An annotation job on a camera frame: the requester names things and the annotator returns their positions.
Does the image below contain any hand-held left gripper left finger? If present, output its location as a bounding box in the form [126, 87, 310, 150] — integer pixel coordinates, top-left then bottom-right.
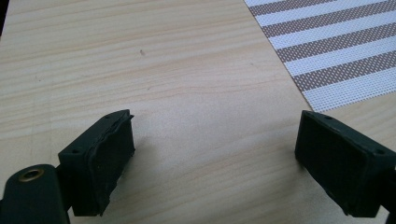
[58, 109, 136, 217]

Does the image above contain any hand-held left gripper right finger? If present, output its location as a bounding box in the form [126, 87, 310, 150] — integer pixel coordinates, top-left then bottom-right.
[294, 109, 396, 218]

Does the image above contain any brown white striped placemat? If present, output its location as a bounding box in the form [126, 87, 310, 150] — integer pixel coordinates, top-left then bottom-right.
[243, 0, 396, 113]

